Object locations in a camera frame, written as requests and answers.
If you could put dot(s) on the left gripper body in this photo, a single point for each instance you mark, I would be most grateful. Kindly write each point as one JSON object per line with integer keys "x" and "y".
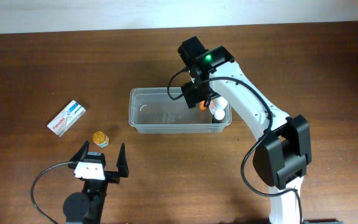
{"x": 111, "y": 177}

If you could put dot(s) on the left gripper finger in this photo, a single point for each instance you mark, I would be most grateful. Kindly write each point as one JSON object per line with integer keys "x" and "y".
{"x": 121, "y": 164}
{"x": 81, "y": 153}

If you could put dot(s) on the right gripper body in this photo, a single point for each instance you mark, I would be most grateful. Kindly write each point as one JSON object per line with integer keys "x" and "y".
{"x": 191, "y": 98}

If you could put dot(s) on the orange tube white cap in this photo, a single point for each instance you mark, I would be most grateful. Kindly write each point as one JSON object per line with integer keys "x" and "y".
{"x": 202, "y": 105}

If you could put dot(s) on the dark bottle white cap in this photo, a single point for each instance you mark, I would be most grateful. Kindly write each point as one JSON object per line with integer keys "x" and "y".
{"x": 218, "y": 116}

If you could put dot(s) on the small gold lid jar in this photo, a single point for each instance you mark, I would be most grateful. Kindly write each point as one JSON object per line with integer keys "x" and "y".
{"x": 101, "y": 139}

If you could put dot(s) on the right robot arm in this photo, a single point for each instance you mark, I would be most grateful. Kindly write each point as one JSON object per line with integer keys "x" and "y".
{"x": 276, "y": 164}

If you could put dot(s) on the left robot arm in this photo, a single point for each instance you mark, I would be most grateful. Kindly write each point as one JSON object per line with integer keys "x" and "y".
{"x": 87, "y": 205}

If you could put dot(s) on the clear plastic container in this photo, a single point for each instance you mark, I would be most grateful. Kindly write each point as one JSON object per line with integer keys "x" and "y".
{"x": 151, "y": 111}

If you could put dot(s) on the white Panadol box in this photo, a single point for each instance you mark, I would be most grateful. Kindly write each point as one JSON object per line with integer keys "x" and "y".
{"x": 66, "y": 118}

